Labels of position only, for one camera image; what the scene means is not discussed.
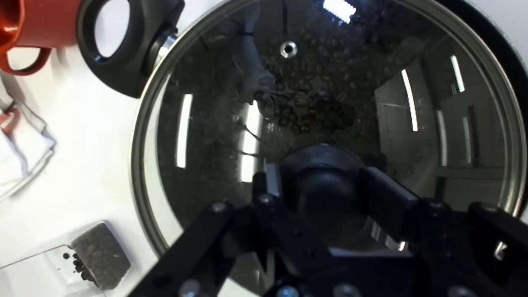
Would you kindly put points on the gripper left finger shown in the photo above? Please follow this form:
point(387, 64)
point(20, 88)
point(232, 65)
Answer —
point(214, 231)

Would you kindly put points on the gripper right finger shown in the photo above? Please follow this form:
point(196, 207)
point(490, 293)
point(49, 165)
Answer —
point(445, 239)

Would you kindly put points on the glass lid with black knob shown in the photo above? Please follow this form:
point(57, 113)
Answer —
point(214, 136)

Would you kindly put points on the heap of coffee beans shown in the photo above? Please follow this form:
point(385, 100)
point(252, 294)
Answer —
point(305, 111)
point(103, 251)

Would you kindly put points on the clear plastic container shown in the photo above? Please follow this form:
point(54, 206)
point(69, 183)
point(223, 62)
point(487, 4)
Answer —
point(37, 272)

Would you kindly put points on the white cloth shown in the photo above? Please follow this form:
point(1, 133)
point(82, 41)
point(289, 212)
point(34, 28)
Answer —
point(20, 161)

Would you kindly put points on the red mug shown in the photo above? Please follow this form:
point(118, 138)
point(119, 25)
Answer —
point(41, 22)

